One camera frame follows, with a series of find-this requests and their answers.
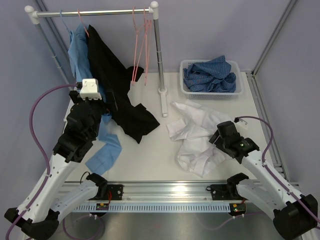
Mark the white shirt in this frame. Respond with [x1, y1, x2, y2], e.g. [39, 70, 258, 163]
[166, 99, 231, 178]

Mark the blue checked shirt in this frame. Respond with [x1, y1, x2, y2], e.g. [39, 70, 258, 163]
[183, 55, 237, 93]

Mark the pink hanger of checked shirt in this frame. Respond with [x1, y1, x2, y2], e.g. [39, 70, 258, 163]
[131, 6, 147, 85]

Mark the pink hanger of white shirt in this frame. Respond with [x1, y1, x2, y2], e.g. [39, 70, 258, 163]
[143, 12, 152, 86]

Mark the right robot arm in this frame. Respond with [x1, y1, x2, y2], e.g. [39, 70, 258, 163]
[208, 117, 320, 240]

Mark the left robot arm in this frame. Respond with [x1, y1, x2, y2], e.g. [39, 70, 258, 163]
[4, 89, 113, 240]

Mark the black shirt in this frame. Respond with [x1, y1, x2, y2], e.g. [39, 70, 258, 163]
[86, 25, 160, 144]

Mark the light blue shirt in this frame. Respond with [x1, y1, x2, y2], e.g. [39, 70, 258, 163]
[68, 24, 122, 175]

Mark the pink hanger of black shirt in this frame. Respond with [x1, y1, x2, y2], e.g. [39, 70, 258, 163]
[77, 9, 90, 38]

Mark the blue hanger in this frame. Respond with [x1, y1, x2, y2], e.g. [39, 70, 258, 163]
[59, 10, 70, 33]

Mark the white plastic basket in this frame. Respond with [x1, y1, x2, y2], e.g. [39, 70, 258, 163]
[179, 59, 244, 100]

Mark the white clothes rack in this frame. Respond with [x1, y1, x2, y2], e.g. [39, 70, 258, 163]
[24, 1, 169, 118]

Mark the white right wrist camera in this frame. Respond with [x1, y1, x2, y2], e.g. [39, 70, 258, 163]
[234, 117, 249, 130]

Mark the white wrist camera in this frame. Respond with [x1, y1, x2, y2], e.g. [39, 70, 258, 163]
[79, 78, 102, 100]
[234, 117, 249, 130]

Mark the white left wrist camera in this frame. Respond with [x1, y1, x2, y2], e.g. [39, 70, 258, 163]
[79, 78, 102, 100]

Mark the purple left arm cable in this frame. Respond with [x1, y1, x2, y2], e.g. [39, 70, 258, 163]
[4, 83, 82, 240]

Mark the aluminium frame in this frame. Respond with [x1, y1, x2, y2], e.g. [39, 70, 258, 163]
[49, 0, 290, 182]

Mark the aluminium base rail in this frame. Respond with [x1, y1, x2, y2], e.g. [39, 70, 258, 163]
[57, 180, 305, 202]

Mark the white slotted cable duct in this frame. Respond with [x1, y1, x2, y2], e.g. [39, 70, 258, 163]
[72, 202, 231, 213]

